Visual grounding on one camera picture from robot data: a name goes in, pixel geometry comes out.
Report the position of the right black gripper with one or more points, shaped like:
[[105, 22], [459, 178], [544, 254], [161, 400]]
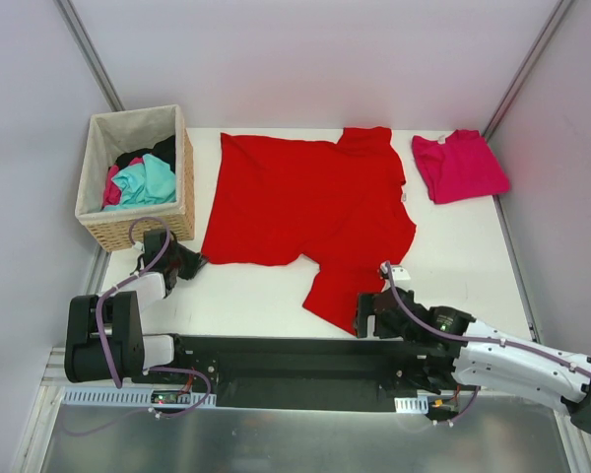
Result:
[[365, 315]]

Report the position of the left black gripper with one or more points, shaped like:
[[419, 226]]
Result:
[[178, 261]]

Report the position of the red t shirt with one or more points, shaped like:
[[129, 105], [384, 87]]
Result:
[[337, 203]]

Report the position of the wicker basket with cloth liner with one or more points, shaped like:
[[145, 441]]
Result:
[[115, 133]]

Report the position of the magenta t shirt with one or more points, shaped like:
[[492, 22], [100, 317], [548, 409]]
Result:
[[458, 167]]

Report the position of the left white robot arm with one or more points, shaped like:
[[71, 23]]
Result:
[[105, 338]]

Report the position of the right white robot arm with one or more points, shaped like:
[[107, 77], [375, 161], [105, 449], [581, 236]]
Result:
[[551, 377]]

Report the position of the teal t shirt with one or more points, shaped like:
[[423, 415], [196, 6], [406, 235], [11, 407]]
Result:
[[160, 184]]

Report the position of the pink t shirt in basket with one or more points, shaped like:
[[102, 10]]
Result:
[[125, 188]]

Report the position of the black t shirt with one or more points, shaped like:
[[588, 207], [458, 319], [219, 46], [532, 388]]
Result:
[[165, 150]]

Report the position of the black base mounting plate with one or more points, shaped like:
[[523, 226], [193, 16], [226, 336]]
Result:
[[307, 374]]

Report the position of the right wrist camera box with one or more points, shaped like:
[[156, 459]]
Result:
[[396, 273]]

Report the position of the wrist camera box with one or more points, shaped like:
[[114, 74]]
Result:
[[396, 273], [138, 246]]

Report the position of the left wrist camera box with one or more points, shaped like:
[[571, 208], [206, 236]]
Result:
[[138, 246]]

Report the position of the right white cable duct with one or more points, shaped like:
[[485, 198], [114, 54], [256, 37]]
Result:
[[411, 405]]

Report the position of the white cable duct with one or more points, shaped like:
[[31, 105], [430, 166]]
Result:
[[411, 405], [136, 397]]

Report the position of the aluminium frame rail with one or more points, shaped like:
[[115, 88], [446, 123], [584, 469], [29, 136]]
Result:
[[54, 370]]

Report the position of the left white cable duct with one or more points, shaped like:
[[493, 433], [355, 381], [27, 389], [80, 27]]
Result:
[[136, 397]]

